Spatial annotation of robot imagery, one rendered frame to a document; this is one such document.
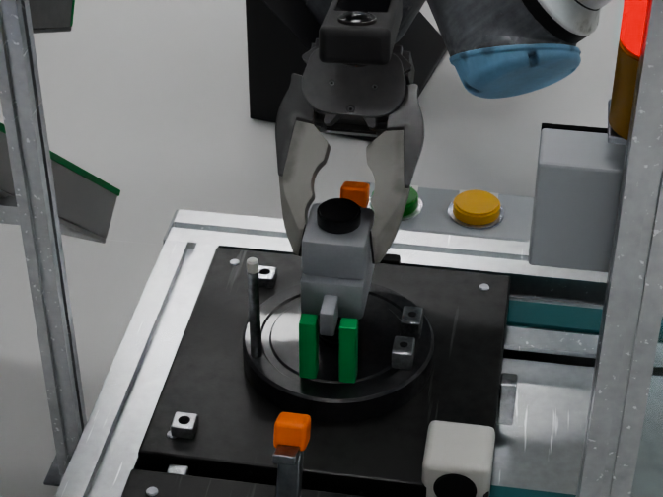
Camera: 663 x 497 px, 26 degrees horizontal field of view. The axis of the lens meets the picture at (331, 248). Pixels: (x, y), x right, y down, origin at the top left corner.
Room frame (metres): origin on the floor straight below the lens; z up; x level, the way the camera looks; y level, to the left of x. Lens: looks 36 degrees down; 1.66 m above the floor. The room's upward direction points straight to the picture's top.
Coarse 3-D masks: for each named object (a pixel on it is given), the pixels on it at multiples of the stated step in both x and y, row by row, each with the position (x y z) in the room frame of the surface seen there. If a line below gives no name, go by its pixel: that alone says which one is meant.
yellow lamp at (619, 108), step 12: (624, 48) 0.65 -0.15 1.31; (624, 60) 0.65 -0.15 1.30; (636, 60) 0.64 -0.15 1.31; (624, 72) 0.65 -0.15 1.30; (636, 72) 0.64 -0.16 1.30; (624, 84) 0.65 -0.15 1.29; (612, 96) 0.66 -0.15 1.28; (624, 96) 0.65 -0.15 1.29; (612, 108) 0.66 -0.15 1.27; (624, 108) 0.64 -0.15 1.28; (612, 120) 0.65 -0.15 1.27; (624, 120) 0.64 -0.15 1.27; (624, 132) 0.64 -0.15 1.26
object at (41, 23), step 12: (36, 0) 0.86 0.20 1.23; (48, 0) 0.88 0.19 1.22; (60, 0) 0.89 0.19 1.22; (72, 0) 0.91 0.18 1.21; (36, 12) 0.86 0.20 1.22; (48, 12) 0.88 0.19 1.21; (60, 12) 0.89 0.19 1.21; (72, 12) 0.91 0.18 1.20; (36, 24) 0.86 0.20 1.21; (48, 24) 0.88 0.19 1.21; (60, 24) 0.89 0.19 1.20; (72, 24) 0.91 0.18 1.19
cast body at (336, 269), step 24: (312, 216) 0.81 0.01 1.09; (336, 216) 0.80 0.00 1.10; (360, 216) 0.80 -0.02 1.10; (312, 240) 0.78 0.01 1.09; (336, 240) 0.78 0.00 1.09; (360, 240) 0.78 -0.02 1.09; (312, 264) 0.78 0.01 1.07; (336, 264) 0.78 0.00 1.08; (360, 264) 0.78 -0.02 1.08; (312, 288) 0.78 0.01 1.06; (336, 288) 0.77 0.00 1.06; (360, 288) 0.77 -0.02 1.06; (312, 312) 0.78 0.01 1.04; (336, 312) 0.77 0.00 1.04; (360, 312) 0.77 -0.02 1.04
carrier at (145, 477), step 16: (128, 480) 0.68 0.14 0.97; (144, 480) 0.68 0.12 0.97; (160, 480) 0.68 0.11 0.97; (176, 480) 0.68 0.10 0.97; (192, 480) 0.68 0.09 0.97; (208, 480) 0.68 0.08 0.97; (224, 480) 0.68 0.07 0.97; (128, 496) 0.66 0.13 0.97; (144, 496) 0.66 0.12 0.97; (160, 496) 0.66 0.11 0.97; (176, 496) 0.66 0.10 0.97; (192, 496) 0.66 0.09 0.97; (208, 496) 0.66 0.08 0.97; (224, 496) 0.66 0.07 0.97; (240, 496) 0.66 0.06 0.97; (256, 496) 0.66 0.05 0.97; (272, 496) 0.66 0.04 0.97; (304, 496) 0.66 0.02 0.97; (320, 496) 0.66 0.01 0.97; (336, 496) 0.66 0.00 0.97; (352, 496) 0.66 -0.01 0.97
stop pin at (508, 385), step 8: (504, 376) 0.79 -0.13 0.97; (512, 376) 0.79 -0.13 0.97; (504, 384) 0.78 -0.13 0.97; (512, 384) 0.78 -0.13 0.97; (504, 392) 0.78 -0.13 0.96; (512, 392) 0.78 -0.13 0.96; (504, 400) 0.78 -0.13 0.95; (512, 400) 0.78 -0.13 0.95; (504, 408) 0.78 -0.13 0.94; (512, 408) 0.78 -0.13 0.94; (504, 416) 0.78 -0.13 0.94; (512, 416) 0.78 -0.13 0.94; (504, 424) 0.78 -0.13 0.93
